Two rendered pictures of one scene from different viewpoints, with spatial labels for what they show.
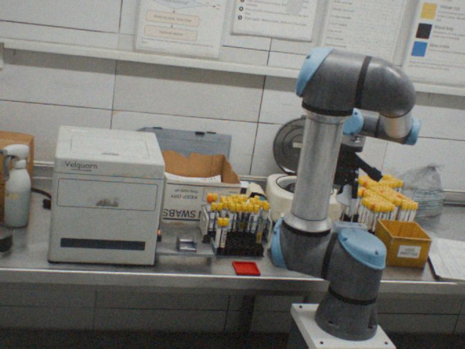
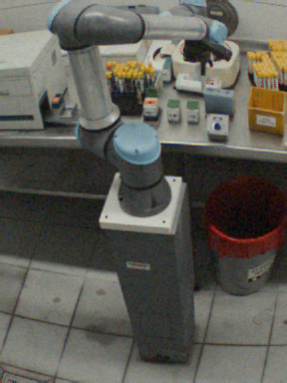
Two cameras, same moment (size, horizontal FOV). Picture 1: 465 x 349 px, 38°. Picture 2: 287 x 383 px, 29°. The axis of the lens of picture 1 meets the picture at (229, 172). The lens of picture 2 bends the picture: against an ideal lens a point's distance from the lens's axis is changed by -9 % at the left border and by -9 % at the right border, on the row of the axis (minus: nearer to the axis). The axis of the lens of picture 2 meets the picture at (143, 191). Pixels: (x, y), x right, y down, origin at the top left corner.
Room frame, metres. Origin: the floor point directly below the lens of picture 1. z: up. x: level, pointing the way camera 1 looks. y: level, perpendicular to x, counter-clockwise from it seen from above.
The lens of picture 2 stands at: (0.43, -0.97, 2.11)
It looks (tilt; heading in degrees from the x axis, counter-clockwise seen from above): 45 degrees down; 33
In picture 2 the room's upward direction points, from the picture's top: 9 degrees counter-clockwise
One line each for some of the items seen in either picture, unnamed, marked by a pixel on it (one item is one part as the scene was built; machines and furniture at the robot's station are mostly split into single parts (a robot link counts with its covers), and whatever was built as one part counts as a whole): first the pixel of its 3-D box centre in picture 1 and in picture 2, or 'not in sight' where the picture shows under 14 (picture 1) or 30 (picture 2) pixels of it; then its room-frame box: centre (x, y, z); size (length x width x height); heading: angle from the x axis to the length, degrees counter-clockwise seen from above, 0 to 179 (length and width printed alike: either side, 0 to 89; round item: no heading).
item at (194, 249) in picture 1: (178, 245); (63, 113); (1.69, 0.11, 0.92); 0.21 x 0.07 x 0.05; 104
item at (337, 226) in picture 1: (347, 239); (219, 103); (1.90, -0.39, 0.92); 0.10 x 0.07 x 0.10; 99
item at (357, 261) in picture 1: (356, 261); (137, 152); (1.44, -0.33, 1.07); 0.13 x 0.12 x 0.14; 72
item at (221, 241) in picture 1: (234, 232); (117, 96); (1.81, -0.04, 0.93); 0.17 x 0.09 x 0.11; 105
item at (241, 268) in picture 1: (245, 268); not in sight; (1.70, -0.09, 0.88); 0.07 x 0.07 x 0.01; 14
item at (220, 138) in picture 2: not in sight; (218, 124); (1.80, -0.42, 0.92); 0.13 x 0.07 x 0.08; 14
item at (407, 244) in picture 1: (400, 244); (267, 111); (1.93, -0.56, 0.93); 0.13 x 0.13 x 0.10; 10
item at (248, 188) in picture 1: (249, 199); (162, 58); (2.12, -0.08, 0.92); 0.24 x 0.12 x 0.10; 14
